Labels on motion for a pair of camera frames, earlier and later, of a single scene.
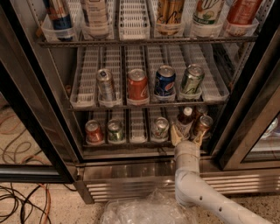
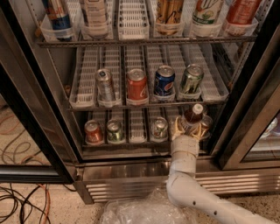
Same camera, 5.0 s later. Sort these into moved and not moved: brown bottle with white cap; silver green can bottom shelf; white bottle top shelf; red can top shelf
Moved: brown bottle with white cap
Not moved: white bottle top shelf; red can top shelf; silver green can bottom shelf
